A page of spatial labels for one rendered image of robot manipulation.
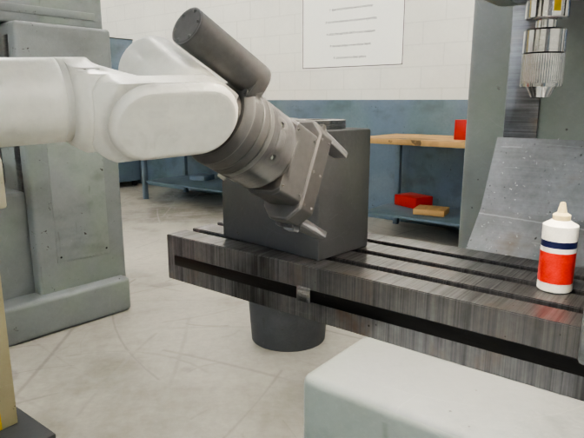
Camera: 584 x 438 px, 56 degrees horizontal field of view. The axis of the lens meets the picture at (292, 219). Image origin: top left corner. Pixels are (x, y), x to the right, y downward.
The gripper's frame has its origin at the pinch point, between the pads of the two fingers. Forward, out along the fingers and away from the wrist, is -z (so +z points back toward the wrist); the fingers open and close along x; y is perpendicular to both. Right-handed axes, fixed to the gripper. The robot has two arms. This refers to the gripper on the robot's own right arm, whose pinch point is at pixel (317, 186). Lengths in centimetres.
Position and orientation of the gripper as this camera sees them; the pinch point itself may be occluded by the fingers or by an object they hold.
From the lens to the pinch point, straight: 66.0
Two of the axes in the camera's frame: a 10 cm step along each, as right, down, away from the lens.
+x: 2.6, -9.5, 1.8
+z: -5.7, -3.1, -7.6
